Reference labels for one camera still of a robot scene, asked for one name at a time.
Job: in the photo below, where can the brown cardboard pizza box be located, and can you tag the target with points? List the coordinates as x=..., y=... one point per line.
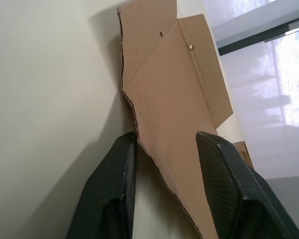
x=169, y=99

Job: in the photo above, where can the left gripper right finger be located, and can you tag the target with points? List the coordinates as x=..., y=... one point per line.
x=234, y=189

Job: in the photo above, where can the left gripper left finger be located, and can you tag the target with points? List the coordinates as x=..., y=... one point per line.
x=109, y=184

